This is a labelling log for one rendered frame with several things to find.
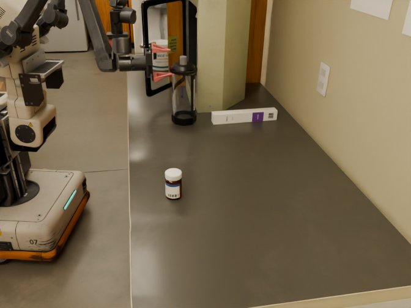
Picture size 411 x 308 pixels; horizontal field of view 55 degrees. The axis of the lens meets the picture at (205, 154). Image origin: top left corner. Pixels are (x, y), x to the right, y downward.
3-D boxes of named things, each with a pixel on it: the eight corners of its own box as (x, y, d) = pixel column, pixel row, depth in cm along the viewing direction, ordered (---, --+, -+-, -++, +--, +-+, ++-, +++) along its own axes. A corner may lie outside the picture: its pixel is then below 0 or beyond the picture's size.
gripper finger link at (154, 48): (171, 46, 150) (146, 47, 149) (172, 65, 154) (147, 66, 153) (169, 41, 156) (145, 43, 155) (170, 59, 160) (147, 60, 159)
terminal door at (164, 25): (186, 79, 196) (185, -7, 177) (147, 98, 173) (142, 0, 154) (185, 79, 196) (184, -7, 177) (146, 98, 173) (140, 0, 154)
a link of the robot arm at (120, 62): (117, 71, 157) (116, 71, 152) (115, 54, 156) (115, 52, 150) (134, 71, 158) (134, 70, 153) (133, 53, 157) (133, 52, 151)
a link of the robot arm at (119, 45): (110, 69, 162) (99, 69, 153) (107, 40, 160) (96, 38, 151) (137, 68, 159) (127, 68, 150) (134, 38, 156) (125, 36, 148)
